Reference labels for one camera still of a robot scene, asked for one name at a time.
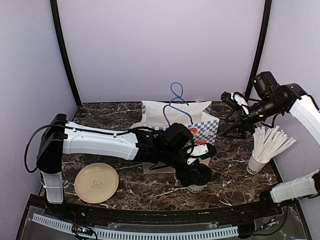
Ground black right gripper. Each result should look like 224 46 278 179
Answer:
223 96 283 139

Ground black plastic cup lid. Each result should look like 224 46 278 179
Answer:
191 164 212 186

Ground white paper cup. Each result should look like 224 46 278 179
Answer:
187 184 207 193

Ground blue checkered paper bag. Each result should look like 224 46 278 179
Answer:
129 81 221 175

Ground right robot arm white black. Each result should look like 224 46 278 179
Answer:
221 71 320 175

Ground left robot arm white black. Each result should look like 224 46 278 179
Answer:
27 113 209 218

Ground paper wrapped straws bundle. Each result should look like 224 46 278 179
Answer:
252 125 296 164

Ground white cup holding straws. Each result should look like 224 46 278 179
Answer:
246 153 267 175

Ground cream yellow plate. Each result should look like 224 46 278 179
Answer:
74 162 119 204

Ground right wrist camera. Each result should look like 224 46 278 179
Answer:
220 91 249 115

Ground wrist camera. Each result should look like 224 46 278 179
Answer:
186 143 217 166
220 91 249 115

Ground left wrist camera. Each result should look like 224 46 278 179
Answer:
186 143 217 166

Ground black front table rail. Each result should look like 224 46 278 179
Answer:
27 194 290 225

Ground white perforated cable duct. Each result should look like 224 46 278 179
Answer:
31 213 239 240

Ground right black frame post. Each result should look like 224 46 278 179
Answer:
244 0 272 97

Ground black frame post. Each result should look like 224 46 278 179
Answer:
49 0 82 108
244 0 272 97

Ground left black frame post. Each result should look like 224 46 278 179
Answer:
49 0 82 108

